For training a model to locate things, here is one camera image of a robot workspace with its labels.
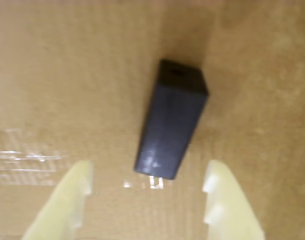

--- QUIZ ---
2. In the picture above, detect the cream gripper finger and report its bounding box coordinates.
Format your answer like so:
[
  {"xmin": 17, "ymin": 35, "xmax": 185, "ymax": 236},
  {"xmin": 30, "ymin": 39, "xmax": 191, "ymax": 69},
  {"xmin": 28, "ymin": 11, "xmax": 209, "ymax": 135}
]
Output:
[
  {"xmin": 201, "ymin": 159, "xmax": 266, "ymax": 240},
  {"xmin": 21, "ymin": 159, "xmax": 95, "ymax": 240}
]

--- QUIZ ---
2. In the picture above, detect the black rectangular block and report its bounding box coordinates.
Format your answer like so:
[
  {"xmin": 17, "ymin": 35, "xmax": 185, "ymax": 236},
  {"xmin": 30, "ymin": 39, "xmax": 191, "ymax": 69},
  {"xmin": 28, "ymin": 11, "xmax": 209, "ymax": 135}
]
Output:
[{"xmin": 133, "ymin": 58, "xmax": 211, "ymax": 181}]

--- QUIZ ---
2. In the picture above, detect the brown cardboard sheet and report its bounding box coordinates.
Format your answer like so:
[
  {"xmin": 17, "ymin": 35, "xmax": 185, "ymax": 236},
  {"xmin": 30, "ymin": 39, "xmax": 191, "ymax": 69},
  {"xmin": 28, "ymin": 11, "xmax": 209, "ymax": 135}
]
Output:
[{"xmin": 0, "ymin": 0, "xmax": 305, "ymax": 240}]

